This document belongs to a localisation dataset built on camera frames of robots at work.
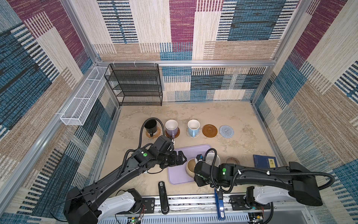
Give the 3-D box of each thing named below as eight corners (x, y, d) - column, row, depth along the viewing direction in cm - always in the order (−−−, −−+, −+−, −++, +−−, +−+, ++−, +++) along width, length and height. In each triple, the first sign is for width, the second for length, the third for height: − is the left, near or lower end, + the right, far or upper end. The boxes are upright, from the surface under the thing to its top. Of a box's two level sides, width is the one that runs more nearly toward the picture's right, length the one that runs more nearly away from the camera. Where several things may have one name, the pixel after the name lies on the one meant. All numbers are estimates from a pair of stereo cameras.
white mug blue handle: (187, 142, 99) (188, 134, 91) (187, 128, 106) (187, 119, 98) (199, 142, 99) (201, 134, 91) (198, 128, 106) (199, 119, 98)
